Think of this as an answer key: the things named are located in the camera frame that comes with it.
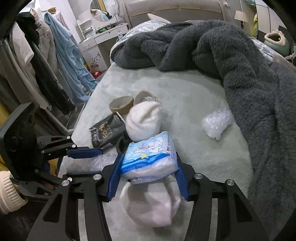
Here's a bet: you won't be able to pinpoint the black foil snack bag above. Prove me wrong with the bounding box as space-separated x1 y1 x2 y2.
89 112 126 150

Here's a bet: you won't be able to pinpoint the blue white tissue pack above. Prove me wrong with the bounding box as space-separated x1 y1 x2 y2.
120 131 179 184

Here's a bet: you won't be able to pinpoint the black curved plastic piece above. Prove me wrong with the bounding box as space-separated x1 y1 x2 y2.
116 136 131 155

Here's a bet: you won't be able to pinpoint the left human hand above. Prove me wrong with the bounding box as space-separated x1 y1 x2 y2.
13 183 21 194

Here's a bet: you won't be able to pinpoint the clear plastic wrap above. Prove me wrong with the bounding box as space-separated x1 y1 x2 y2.
89 153 117 172

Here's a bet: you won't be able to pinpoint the cream ribbed left sleeve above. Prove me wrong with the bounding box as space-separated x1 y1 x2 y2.
0 171 28 215

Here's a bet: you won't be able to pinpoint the brown cardboard tape roll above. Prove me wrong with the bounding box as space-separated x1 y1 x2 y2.
109 96 134 115

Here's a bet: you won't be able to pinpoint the bubble wrap piece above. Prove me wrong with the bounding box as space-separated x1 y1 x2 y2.
201 108 234 140

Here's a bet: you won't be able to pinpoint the light blue hanging garment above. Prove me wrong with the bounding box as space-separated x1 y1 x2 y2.
44 12 97 102

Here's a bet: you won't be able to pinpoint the white hanging garment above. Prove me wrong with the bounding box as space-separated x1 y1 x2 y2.
30 9 58 73

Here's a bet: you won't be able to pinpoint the white dressing table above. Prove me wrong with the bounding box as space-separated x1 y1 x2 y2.
77 9 128 73

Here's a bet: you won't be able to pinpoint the dark grey fleece blanket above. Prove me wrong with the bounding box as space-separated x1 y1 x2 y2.
111 20 295 238

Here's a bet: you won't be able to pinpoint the dark hanging clothes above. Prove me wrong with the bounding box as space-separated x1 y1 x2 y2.
1 12 76 115

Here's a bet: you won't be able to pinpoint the round vanity mirror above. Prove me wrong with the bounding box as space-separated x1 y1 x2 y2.
90 0 119 22

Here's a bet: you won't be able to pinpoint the patterned light blue pillow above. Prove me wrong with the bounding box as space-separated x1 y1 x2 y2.
110 13 171 55

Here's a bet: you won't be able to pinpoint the green ceramic frog pot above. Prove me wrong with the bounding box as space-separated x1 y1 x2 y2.
264 30 290 57

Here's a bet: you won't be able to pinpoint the beige padded headboard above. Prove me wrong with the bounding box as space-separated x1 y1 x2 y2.
120 0 235 27

